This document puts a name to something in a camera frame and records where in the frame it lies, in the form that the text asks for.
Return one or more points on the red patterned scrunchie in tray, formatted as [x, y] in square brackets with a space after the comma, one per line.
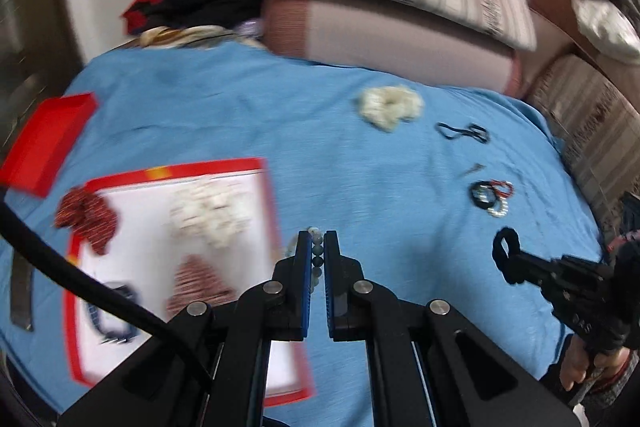
[197, 281]

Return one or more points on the red box lid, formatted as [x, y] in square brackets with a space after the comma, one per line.
[47, 142]

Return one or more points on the beige patterned sofa cushion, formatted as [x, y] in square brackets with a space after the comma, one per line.
[585, 122]

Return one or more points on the cream patterned cloth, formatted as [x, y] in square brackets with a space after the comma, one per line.
[175, 37]

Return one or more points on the pink pillow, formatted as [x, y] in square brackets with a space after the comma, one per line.
[390, 39]

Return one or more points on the dark blue hair band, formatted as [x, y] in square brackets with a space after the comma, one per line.
[111, 318]

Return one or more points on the white crumpled cloth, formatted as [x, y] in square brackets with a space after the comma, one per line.
[602, 27]

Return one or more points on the white fluffy scrunchie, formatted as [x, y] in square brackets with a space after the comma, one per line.
[210, 213]
[391, 107]

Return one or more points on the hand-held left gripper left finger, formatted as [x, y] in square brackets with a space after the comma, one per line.
[300, 292]

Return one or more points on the red box with white inside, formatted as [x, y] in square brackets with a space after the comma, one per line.
[150, 252]

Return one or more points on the person's right hand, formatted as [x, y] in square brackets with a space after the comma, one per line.
[575, 364]

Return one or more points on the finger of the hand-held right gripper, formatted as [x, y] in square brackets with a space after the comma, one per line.
[532, 266]

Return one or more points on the grey flat strip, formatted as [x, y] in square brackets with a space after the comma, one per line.
[22, 292]

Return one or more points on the black scrunchie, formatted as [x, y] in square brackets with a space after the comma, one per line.
[502, 252]

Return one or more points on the small metal hair pin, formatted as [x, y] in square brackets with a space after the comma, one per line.
[472, 169]

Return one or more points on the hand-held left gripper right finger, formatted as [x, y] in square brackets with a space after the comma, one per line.
[330, 297]

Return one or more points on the blue blanket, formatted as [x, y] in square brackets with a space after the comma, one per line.
[350, 157]

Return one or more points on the dark red patterned scrunchie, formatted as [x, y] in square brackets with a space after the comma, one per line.
[87, 219]

